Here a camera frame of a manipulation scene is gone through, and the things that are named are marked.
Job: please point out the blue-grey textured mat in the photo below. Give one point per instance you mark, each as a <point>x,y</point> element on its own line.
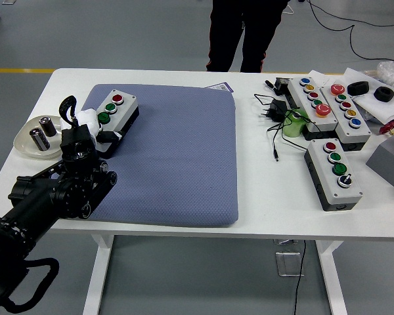
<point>177,164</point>

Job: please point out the grey five-button control box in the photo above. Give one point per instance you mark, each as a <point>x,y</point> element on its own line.
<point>318,123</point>
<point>356,134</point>

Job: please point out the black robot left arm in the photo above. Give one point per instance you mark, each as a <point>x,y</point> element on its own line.
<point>69,190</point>

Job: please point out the metal floor plate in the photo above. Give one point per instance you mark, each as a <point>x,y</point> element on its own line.
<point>285,264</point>

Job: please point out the black power supply box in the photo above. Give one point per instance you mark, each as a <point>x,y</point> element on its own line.
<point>280,84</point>

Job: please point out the dark metal cylinder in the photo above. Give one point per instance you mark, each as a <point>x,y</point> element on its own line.
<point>48,126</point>
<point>40,139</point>

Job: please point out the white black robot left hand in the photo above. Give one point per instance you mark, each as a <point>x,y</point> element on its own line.
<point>85,119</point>

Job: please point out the grey four-button control box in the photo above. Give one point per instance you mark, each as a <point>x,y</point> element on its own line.
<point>335,183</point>
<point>123,110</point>

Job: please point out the green tape roll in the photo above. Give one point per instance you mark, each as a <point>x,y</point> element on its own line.
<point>292,126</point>

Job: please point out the grey block box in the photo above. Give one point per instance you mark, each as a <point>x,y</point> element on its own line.
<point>387,160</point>

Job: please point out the clear plastic bag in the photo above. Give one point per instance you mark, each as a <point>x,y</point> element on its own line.
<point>389,70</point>

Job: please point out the person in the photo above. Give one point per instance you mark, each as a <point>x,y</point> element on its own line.
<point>249,36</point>

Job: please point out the white paper sheet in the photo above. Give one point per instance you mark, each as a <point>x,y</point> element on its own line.
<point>374,106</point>

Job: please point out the white table leg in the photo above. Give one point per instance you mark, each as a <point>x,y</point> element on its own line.
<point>331,279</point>
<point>96,279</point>

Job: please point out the purple label card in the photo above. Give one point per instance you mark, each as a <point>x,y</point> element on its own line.
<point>221,87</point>

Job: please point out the white shallow dish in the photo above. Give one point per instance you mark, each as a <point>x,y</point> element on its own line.
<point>24,144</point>

